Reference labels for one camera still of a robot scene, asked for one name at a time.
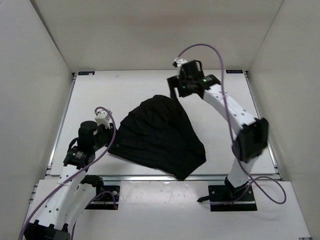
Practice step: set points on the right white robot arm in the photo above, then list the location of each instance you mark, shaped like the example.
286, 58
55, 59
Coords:
249, 134

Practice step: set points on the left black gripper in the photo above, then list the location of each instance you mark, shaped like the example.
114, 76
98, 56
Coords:
111, 128

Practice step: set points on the black pleated skirt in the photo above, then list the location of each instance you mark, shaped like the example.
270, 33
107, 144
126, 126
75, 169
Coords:
158, 134

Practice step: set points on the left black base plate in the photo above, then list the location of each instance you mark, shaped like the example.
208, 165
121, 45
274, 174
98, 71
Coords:
107, 196

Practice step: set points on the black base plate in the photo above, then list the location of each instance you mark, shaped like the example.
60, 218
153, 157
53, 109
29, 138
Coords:
222, 200
107, 196

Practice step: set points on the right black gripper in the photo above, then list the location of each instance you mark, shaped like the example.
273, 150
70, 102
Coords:
174, 82

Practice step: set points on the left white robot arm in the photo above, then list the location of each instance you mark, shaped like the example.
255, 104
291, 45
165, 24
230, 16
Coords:
56, 215

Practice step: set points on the left blue corner label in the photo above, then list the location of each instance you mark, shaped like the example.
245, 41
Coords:
86, 73

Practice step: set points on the aluminium table frame rail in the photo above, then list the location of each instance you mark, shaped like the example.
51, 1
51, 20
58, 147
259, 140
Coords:
122, 91

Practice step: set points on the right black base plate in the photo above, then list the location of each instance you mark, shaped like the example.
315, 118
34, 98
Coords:
222, 200

